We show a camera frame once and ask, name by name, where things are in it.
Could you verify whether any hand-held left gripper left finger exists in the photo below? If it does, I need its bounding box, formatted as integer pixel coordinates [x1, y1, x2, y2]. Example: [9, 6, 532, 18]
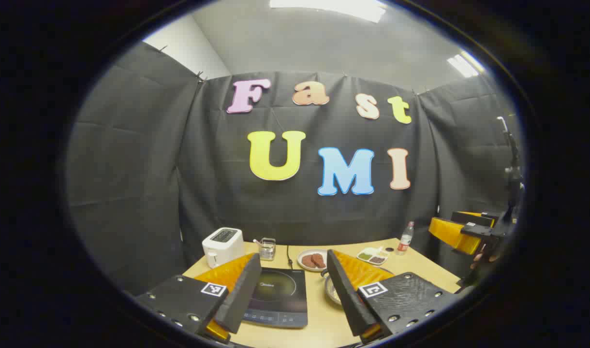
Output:
[133, 253, 263, 345]

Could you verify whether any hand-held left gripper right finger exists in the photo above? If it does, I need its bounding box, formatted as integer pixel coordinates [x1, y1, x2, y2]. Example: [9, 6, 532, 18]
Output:
[326, 249, 462, 345]

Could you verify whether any steel pot with black handle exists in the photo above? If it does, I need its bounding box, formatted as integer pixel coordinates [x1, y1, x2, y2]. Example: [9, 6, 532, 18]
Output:
[321, 269, 346, 306]

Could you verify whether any black induction cooktop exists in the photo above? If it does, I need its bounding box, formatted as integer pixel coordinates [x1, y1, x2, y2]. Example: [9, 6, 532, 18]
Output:
[242, 267, 309, 329]

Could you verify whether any white divided bean dish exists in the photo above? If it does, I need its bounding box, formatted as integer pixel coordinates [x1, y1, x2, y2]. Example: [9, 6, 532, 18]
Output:
[356, 247, 390, 266]

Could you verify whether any clear plastic water bottle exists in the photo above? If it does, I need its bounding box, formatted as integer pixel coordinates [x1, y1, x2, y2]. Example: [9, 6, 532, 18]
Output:
[396, 221, 415, 256]

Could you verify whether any white round plate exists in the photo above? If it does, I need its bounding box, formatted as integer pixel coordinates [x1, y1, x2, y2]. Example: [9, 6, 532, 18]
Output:
[297, 249, 330, 273]

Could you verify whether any white toaster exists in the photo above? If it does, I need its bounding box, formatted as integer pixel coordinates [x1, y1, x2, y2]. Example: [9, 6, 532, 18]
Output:
[202, 227, 245, 269]

